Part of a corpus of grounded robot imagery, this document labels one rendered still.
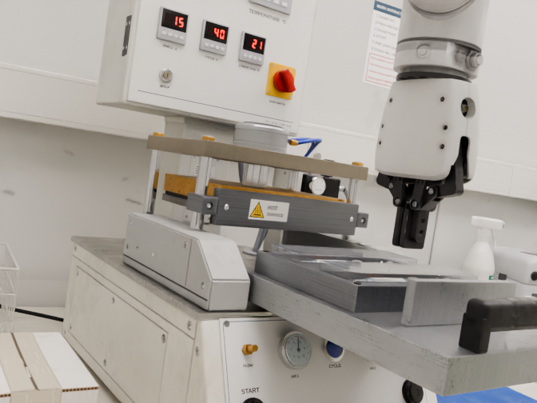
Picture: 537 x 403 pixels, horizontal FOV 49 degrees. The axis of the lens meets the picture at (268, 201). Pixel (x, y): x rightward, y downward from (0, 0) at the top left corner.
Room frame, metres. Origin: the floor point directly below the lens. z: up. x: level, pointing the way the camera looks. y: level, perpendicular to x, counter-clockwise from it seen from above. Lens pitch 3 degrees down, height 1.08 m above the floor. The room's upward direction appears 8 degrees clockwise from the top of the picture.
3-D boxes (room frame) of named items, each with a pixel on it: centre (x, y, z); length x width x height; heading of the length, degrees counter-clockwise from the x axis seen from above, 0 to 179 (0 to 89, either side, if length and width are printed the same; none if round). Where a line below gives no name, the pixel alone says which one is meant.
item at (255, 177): (0.86, 0.02, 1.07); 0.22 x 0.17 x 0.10; 125
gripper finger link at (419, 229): (0.59, -0.16, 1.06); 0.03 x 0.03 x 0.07; 35
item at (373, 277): (0.61, -0.15, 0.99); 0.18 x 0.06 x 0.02; 125
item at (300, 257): (0.68, -0.10, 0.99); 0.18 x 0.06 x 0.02; 125
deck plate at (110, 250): (0.88, 0.04, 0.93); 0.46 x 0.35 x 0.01; 35
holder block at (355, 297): (0.64, -0.12, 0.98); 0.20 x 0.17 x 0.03; 125
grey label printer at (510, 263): (1.63, -0.73, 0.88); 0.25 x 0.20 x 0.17; 23
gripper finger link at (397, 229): (0.62, -0.14, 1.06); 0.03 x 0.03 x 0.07; 35
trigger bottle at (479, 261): (1.54, -0.57, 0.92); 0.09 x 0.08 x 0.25; 80
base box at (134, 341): (0.86, 0.01, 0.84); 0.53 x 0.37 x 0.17; 35
